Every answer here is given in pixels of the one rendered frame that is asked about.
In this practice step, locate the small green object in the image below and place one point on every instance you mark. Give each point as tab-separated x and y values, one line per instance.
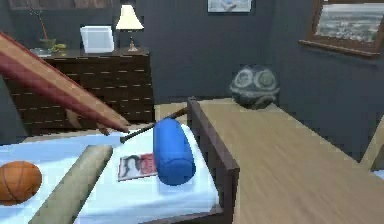
59	47

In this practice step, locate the orange basketball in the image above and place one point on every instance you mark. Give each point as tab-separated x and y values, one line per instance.
18	181

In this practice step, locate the white box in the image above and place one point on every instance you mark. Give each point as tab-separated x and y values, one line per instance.
97	39

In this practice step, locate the wood framed wall mirror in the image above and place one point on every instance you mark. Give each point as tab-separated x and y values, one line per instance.
60	3

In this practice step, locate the blue cylinder bolster pillow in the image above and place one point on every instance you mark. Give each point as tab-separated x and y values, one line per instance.
173	153

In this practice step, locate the wood framed window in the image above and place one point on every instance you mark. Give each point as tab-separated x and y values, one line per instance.
350	25

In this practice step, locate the grey flat dish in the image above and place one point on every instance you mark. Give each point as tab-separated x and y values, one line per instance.
40	52

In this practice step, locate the dark wood chest of drawers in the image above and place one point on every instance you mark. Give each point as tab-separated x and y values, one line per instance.
110	83

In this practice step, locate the dark brown baseball bat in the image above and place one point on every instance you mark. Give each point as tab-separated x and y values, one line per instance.
150	127

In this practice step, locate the dark wood framed bed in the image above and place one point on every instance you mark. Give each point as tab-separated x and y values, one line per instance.
140	196

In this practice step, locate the cream shade table lamp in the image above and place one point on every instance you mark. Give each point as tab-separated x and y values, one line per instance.
129	23

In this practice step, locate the tan wooden chair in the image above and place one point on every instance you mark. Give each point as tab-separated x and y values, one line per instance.
373	150

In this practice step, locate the framed blue wall picture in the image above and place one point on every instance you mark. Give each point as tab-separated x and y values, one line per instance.
229	5

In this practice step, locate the potted twig plant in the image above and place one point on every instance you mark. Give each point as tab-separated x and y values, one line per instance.
46	38

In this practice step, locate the magazine with woman's face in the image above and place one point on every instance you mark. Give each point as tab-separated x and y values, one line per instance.
137	166

